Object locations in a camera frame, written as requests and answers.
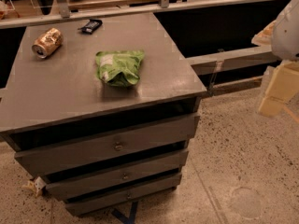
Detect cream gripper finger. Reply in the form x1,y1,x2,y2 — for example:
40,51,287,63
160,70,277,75
258,62,299,117
251,21,276,46

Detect green rice chip bag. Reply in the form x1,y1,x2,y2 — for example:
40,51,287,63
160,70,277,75
95,50,145,87

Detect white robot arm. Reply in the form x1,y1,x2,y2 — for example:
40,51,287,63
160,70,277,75
251,0,299,117

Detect orange soda can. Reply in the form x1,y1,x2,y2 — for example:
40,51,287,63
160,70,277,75
32,28,64,59

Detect black snack bar wrapper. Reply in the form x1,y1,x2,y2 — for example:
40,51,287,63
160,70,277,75
79,20,103,35

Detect grey drawer cabinet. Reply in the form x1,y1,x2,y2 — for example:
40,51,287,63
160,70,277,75
0,13,205,205

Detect bottom grey drawer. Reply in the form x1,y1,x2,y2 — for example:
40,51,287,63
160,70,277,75
65,173,182,216

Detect grey drawer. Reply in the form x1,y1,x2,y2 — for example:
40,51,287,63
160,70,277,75
65,173,182,216
15,114,199,176
46,148,189,201

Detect middle grey drawer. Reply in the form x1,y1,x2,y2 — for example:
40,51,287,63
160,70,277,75
46,148,189,201

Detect top grey drawer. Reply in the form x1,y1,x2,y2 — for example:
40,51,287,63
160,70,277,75
15,114,199,176

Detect crumpled paper scrap on floor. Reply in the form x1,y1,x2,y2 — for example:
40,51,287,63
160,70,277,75
21,176,46,197

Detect grey metal railing frame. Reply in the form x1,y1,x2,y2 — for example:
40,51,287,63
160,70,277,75
0,0,299,96

